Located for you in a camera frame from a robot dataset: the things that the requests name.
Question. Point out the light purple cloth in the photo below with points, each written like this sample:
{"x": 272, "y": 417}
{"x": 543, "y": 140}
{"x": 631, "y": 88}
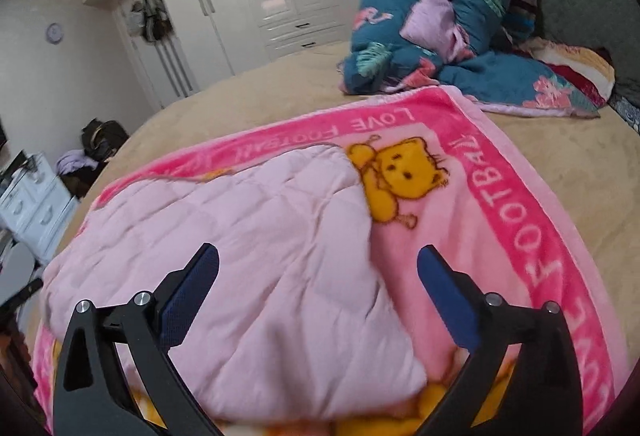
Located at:
{"x": 75, "y": 160}

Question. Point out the beige bed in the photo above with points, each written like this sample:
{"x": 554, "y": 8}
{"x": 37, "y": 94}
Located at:
{"x": 250, "y": 105}

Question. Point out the purple striped cloth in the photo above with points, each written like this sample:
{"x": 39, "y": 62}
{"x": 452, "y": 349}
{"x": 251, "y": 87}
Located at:
{"x": 522, "y": 10}

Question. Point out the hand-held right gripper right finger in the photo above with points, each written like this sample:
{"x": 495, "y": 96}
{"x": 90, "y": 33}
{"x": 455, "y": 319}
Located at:
{"x": 450, "y": 301}

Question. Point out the pink printed bear blanket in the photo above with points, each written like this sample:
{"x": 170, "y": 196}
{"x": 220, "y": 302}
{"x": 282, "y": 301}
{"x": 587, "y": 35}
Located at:
{"x": 500, "y": 196}

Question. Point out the round wall clock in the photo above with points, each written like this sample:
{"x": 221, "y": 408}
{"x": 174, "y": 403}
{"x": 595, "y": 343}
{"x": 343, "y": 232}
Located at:
{"x": 54, "y": 33}

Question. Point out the white drawer cabinet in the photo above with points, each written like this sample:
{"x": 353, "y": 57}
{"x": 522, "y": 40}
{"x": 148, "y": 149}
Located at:
{"x": 35, "y": 211}

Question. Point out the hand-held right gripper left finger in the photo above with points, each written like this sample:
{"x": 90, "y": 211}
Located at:
{"x": 187, "y": 296}

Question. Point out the grey padded headboard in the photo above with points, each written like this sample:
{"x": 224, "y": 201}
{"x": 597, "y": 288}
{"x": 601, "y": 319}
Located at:
{"x": 575, "y": 0}

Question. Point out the pink quilted jacket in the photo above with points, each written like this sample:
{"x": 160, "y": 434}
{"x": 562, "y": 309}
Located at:
{"x": 250, "y": 266}

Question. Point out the blue patterned pillow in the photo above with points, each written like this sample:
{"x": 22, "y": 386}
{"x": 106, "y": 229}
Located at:
{"x": 625, "y": 113}

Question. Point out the black bag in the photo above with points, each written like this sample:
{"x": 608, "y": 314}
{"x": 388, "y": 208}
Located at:
{"x": 105, "y": 138}

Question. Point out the grey round chair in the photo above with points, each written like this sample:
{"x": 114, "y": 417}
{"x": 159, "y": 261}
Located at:
{"x": 15, "y": 266}

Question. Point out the yellow and red blanket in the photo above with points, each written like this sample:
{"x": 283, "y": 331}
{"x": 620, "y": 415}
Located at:
{"x": 580, "y": 65}

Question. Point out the hanging bags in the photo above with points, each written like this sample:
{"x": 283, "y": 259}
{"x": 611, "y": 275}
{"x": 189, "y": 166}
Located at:
{"x": 150, "y": 18}

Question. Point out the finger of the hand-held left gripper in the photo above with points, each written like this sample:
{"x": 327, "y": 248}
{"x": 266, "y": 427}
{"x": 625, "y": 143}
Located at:
{"x": 22, "y": 292}

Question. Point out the dark clothes pile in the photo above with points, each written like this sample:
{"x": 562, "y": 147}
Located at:
{"x": 80, "y": 181}

